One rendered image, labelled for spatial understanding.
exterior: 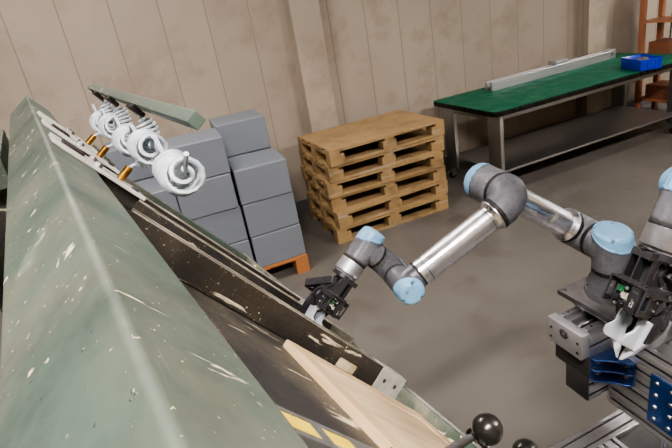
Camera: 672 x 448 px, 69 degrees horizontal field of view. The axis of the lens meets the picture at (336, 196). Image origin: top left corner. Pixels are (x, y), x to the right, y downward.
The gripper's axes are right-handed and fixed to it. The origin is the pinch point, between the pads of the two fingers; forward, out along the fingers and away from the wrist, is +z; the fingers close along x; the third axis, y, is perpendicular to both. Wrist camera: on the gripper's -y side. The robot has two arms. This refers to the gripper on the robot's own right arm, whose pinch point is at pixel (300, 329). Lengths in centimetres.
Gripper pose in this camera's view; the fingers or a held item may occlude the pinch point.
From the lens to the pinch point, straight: 144.3
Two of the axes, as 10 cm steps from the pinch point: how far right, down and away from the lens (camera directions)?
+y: 5.3, 2.3, -8.2
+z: -5.8, 8.0, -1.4
